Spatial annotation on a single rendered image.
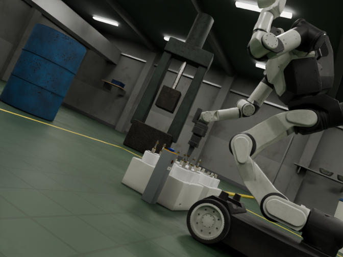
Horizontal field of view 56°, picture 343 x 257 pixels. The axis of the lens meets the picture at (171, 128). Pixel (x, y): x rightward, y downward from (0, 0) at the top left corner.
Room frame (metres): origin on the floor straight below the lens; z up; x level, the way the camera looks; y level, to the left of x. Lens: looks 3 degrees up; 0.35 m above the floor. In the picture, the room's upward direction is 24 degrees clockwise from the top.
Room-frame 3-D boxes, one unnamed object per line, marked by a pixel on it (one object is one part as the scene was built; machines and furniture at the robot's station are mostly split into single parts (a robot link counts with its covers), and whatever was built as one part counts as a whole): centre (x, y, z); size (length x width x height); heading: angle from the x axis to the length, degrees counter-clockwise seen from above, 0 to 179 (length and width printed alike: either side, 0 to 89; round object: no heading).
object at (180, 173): (2.01, -0.16, 0.16); 0.10 x 0.10 x 0.18
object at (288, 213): (1.63, -0.69, 0.28); 0.21 x 0.20 x 0.13; 65
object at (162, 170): (1.87, -0.05, 0.16); 0.07 x 0.07 x 0.31; 64
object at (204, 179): (2.49, -0.40, 0.16); 0.10 x 0.10 x 0.18
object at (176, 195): (2.16, -0.11, 0.09); 0.39 x 0.39 x 0.18; 64
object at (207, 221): (1.50, -0.33, 0.10); 0.20 x 0.05 x 0.20; 65
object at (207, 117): (2.00, -0.15, 0.57); 0.11 x 0.11 x 0.11; 6
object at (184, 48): (6.12, 0.28, 1.44); 0.97 x 0.76 x 2.88; 66
